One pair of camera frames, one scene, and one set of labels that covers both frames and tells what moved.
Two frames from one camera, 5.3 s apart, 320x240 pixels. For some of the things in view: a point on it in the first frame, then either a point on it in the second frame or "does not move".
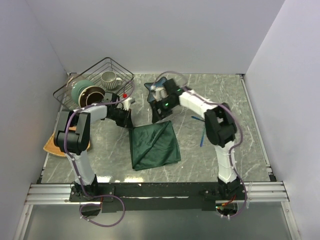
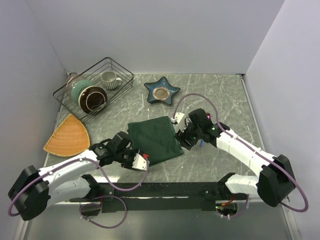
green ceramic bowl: [78, 86] does not move
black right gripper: [156, 117] → [181, 135]
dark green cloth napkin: [153, 145] does not move
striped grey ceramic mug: [109, 81] does not move
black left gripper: [127, 122] → [129, 165]
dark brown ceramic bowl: [90, 95] does not move
